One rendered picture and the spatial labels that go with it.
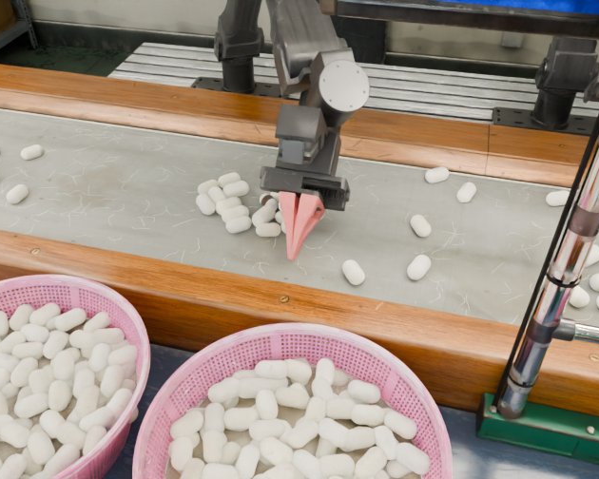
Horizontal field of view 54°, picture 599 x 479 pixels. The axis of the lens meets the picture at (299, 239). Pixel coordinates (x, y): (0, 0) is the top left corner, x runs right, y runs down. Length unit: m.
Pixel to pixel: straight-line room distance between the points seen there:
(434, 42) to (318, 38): 2.11
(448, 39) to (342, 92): 2.20
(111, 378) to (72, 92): 0.60
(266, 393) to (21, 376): 0.25
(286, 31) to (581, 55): 0.55
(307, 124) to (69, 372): 0.35
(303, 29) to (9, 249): 0.43
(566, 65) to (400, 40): 1.78
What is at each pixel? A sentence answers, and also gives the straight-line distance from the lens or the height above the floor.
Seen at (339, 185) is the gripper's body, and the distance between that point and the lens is 0.68.
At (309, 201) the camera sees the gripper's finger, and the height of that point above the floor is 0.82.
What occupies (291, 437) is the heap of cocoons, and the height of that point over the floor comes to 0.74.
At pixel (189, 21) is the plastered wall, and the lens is 3.05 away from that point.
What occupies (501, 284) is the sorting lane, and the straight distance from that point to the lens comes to 0.72.
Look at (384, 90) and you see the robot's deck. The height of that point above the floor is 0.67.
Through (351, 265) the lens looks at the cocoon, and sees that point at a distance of 0.68.
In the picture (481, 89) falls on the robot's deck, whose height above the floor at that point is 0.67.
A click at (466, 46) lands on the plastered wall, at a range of 2.84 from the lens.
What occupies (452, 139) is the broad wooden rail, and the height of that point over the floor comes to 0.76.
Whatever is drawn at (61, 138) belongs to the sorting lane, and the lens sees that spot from 1.02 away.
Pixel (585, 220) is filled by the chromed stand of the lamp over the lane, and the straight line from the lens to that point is 0.46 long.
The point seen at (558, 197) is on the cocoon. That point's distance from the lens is 0.86.
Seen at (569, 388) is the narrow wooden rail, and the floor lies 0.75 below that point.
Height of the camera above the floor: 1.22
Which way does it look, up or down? 41 degrees down
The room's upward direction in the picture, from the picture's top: straight up
